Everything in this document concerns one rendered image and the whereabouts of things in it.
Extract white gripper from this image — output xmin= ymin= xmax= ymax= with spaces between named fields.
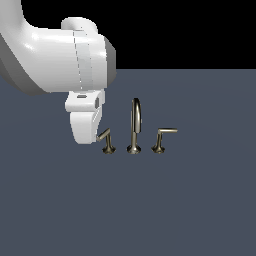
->
xmin=64 ymin=90 xmax=106 ymax=145

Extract brass faucet handle angled lever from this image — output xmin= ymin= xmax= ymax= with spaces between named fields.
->
xmin=96 ymin=127 xmax=117 ymax=155

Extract brass arched faucet spout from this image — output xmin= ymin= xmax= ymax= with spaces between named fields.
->
xmin=126 ymin=97 xmax=143 ymax=155

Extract brass faucet handle straight lever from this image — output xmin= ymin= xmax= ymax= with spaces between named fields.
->
xmin=151 ymin=128 xmax=179 ymax=155

